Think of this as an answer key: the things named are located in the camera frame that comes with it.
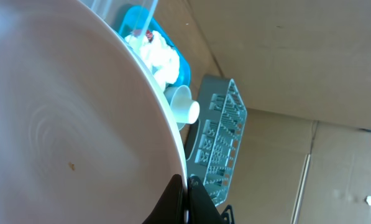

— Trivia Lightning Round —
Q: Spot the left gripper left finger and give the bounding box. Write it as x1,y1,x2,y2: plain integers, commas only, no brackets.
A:
142,174,185,224

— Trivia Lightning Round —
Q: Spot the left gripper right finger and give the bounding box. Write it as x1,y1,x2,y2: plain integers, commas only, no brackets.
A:
188,176,222,224

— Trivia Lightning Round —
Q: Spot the large white plate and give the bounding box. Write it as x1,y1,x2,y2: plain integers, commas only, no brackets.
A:
0,1,186,223

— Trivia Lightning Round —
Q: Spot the white paper napkin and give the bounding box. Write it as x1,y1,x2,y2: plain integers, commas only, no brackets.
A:
124,30,180,91

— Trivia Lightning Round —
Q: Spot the red candy wrapper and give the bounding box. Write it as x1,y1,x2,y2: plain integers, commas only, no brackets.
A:
133,29,153,42

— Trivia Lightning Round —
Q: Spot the grey dishwasher rack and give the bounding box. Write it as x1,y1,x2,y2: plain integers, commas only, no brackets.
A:
185,75,247,206

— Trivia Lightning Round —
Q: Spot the white paper cup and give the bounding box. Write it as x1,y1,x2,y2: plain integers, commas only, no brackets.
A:
170,98,200,124

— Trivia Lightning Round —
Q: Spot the grey bowl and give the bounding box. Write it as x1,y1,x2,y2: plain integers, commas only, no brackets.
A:
164,85,192,130

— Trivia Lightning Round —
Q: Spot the teal plastic serving tray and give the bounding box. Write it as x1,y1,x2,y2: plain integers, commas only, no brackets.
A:
133,18,191,86

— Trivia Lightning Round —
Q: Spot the clear plastic storage bin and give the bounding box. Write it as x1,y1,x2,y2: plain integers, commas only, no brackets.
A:
80,0,158,39

